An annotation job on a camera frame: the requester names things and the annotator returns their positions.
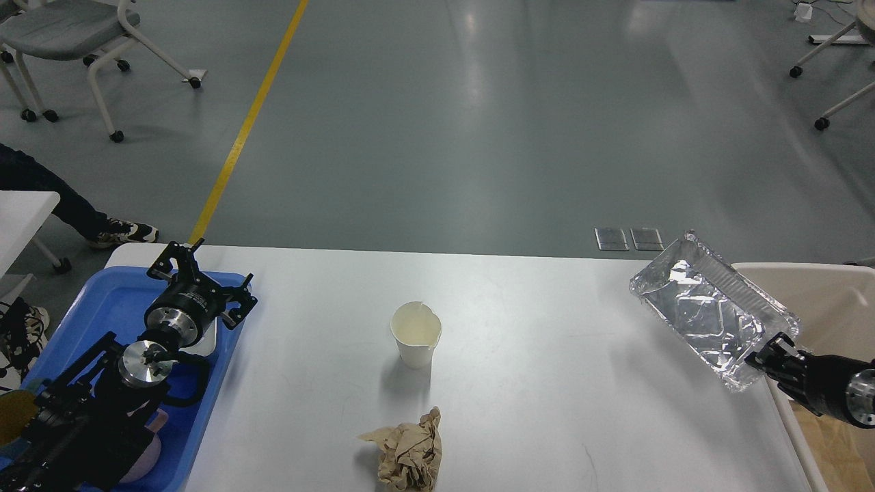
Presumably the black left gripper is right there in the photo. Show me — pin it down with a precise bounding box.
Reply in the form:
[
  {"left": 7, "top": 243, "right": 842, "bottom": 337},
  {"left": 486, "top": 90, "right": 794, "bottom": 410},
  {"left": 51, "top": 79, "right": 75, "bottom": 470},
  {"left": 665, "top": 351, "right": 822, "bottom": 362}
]
[{"left": 144, "top": 238, "right": 258, "bottom": 348}]

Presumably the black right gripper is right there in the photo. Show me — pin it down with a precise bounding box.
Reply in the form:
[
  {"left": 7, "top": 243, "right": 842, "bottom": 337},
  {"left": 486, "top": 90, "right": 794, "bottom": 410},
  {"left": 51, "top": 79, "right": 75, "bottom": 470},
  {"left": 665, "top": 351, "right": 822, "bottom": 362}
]
[{"left": 746, "top": 332, "right": 863, "bottom": 426}]

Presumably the aluminium foil tray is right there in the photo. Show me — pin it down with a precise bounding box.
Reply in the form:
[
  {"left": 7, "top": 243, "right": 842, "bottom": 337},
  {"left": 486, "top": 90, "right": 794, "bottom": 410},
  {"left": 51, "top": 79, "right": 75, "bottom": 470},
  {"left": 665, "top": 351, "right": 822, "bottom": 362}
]
[{"left": 629, "top": 230, "right": 801, "bottom": 392}]

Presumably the pink ribbed mug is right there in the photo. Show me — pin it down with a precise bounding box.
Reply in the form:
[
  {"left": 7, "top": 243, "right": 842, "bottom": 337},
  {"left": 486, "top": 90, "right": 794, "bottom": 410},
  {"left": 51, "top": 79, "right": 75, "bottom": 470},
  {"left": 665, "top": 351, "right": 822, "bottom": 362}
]
[{"left": 120, "top": 409, "right": 169, "bottom": 484}]

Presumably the white paper cup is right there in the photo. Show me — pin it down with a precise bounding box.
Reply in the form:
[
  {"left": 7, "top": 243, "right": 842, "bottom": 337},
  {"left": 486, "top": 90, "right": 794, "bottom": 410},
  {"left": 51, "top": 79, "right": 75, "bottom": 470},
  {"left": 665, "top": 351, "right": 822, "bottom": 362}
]
[{"left": 390, "top": 301, "right": 443, "bottom": 370}]

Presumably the dark blue mug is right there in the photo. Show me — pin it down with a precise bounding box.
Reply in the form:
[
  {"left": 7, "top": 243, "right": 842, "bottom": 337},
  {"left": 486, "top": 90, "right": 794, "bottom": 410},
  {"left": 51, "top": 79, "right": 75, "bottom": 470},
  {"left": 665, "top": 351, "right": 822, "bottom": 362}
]
[{"left": 1, "top": 389, "right": 38, "bottom": 460}]

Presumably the brown paper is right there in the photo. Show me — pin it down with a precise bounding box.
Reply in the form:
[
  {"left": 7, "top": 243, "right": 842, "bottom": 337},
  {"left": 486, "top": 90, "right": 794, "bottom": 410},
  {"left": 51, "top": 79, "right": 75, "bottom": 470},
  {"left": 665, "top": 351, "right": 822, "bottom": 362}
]
[{"left": 357, "top": 406, "right": 443, "bottom": 491}]

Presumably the stainless steel rectangular tin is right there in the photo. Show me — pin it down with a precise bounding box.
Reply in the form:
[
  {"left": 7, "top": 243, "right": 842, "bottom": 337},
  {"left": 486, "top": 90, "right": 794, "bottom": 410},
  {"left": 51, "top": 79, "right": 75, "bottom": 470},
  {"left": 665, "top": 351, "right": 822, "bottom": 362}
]
[{"left": 179, "top": 320, "right": 218, "bottom": 357}]

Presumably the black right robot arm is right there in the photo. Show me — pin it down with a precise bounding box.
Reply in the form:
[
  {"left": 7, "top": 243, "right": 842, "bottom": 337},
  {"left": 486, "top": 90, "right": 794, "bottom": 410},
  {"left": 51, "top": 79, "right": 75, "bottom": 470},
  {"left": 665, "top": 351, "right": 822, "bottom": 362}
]
[{"left": 744, "top": 332, "right": 874, "bottom": 429}]

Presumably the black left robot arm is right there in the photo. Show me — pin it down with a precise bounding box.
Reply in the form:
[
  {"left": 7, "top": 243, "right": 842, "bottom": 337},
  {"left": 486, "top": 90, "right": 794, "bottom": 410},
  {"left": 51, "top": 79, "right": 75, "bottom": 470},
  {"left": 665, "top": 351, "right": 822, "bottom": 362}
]
[{"left": 2, "top": 243, "right": 257, "bottom": 491}]

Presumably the blue plastic tray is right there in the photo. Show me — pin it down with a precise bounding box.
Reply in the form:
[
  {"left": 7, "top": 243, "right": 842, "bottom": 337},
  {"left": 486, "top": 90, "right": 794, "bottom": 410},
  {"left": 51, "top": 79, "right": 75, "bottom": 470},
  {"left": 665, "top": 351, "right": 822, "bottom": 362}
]
[{"left": 24, "top": 266, "right": 243, "bottom": 491}]

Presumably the beige plastic bin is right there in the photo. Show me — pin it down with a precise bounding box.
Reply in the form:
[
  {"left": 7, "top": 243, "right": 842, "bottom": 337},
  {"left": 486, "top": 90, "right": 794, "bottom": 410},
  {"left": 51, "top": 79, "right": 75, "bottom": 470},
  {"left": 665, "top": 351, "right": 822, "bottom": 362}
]
[{"left": 735, "top": 262, "right": 874, "bottom": 491}]

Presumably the right metal floor plate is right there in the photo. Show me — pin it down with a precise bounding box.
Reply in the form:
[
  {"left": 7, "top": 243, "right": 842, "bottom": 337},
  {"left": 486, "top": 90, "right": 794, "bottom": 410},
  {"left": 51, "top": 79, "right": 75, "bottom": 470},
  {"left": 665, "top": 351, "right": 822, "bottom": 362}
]
[{"left": 630, "top": 227, "right": 665, "bottom": 251}]

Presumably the metal floor plate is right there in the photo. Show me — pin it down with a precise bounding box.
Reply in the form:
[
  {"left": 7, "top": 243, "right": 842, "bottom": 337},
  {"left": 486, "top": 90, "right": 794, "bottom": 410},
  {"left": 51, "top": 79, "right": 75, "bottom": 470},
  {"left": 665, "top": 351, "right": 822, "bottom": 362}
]
[
  {"left": 630, "top": 227, "right": 665, "bottom": 251},
  {"left": 594, "top": 227, "right": 630, "bottom": 251}
]

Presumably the person in dark trousers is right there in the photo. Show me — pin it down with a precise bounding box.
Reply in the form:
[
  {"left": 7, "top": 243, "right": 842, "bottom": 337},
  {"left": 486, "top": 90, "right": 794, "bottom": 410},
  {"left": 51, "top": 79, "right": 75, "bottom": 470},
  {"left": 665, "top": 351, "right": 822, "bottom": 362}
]
[{"left": 1, "top": 145, "right": 159, "bottom": 378}]

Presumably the white side table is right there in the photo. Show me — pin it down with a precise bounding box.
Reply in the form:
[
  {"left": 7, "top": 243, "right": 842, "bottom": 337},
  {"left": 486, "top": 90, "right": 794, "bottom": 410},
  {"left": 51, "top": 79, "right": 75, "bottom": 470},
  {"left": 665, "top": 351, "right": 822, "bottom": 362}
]
[{"left": 1, "top": 190, "right": 72, "bottom": 303}]

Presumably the left metal floor plate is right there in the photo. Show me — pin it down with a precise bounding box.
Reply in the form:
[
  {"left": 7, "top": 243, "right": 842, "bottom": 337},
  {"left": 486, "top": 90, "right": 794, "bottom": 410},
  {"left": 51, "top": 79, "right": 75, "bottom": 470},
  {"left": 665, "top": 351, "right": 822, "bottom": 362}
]
[{"left": 594, "top": 227, "right": 630, "bottom": 251}]

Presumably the white chair base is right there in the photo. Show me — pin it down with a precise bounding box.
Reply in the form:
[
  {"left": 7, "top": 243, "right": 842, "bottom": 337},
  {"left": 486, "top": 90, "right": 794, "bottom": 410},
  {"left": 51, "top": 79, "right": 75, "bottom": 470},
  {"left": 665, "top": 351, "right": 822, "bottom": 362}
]
[{"left": 788, "top": 1, "right": 873, "bottom": 132}]

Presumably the grey office chair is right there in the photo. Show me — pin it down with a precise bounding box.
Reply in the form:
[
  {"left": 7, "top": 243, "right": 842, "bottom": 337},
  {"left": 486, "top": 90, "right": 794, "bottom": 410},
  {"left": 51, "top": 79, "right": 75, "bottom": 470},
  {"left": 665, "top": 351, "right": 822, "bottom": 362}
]
[{"left": 2, "top": 1, "right": 203, "bottom": 143}]

